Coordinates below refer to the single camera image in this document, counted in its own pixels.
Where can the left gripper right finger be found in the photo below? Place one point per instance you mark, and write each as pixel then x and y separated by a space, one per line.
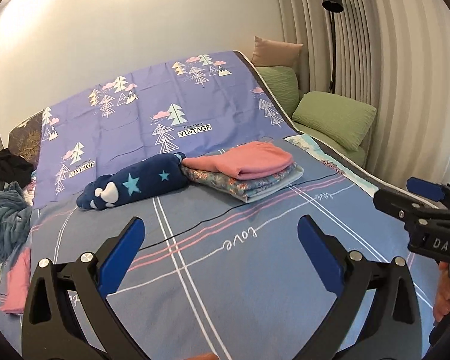
pixel 376 312

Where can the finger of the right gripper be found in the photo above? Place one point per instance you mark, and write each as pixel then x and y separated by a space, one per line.
pixel 424 188

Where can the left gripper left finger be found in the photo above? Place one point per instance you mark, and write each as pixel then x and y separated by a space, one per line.
pixel 50 327

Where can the pink t-shirt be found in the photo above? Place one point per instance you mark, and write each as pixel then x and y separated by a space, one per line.
pixel 249 161

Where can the black clothes pile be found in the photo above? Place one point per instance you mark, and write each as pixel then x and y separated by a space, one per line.
pixel 15 168

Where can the right hand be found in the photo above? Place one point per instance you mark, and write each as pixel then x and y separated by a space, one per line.
pixel 442 298

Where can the folded pink garment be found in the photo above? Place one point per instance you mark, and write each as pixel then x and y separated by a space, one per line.
pixel 18 281

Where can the green cushion near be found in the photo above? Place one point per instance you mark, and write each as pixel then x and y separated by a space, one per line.
pixel 345 120

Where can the green cushion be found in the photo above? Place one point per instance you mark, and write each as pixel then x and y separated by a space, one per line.
pixel 282 82
pixel 345 120

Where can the teal crumpled blanket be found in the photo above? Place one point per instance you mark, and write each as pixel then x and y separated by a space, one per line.
pixel 15 217

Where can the beige curtain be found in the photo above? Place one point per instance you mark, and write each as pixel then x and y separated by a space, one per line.
pixel 395 56

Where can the grey-blue striped bed sheet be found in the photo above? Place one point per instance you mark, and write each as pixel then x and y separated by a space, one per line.
pixel 216 274

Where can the navy star plush blanket roll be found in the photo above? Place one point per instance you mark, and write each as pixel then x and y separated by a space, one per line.
pixel 154 176

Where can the brown patterned pillow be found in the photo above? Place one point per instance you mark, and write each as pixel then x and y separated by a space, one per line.
pixel 25 139

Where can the folded floral patterned garment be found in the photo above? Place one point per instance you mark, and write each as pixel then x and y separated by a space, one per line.
pixel 247 191

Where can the green cushion far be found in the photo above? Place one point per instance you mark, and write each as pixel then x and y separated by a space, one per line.
pixel 282 82

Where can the black floor lamp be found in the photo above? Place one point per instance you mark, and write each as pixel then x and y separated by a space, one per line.
pixel 333 7

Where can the beige cushion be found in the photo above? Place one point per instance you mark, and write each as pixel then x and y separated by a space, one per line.
pixel 268 53

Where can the purple tree print pillow cover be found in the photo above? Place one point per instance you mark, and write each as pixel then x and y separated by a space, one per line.
pixel 193 105

